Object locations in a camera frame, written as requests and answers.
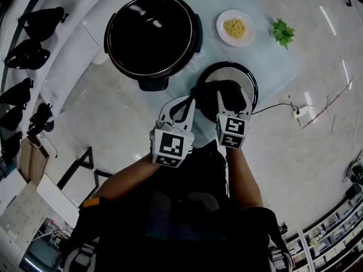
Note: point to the white shelf unit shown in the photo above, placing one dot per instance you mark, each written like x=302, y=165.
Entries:
x=71, y=38

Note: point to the brown wooden box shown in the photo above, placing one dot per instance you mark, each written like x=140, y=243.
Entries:
x=35, y=160

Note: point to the white storage rack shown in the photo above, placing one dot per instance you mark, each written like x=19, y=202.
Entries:
x=326, y=231

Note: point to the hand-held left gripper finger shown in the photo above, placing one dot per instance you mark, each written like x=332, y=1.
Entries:
x=190, y=120
x=164, y=112

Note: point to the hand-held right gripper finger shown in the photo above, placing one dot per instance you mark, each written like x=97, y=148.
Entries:
x=222, y=106
x=249, y=108

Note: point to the black electric cooker pot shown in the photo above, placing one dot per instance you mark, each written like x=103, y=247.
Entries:
x=150, y=35

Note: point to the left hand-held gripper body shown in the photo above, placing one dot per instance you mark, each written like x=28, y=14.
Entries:
x=170, y=149

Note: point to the white plate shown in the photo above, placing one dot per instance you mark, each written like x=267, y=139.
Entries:
x=224, y=40

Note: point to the white board panel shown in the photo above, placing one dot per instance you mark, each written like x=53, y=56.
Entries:
x=56, y=197

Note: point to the white power strip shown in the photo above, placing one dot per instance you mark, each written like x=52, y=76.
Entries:
x=302, y=110

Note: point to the person's left forearm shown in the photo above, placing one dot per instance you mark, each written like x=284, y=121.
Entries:
x=127, y=177

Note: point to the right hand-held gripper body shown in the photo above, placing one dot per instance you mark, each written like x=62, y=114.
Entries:
x=231, y=129

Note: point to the person's right forearm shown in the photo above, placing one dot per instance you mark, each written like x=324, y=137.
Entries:
x=241, y=177

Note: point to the yellow corn kernels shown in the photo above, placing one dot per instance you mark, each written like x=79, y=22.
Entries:
x=234, y=28

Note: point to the thin dry branch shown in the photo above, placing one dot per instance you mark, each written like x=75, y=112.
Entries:
x=326, y=105

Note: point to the light blue tablecloth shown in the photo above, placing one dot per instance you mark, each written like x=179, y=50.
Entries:
x=269, y=67

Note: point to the person's black clothing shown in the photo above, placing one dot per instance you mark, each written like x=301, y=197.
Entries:
x=181, y=237

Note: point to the black metal frame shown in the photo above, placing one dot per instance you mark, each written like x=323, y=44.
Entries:
x=97, y=176
x=90, y=163

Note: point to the black cooker lid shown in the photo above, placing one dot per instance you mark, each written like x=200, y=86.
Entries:
x=227, y=72

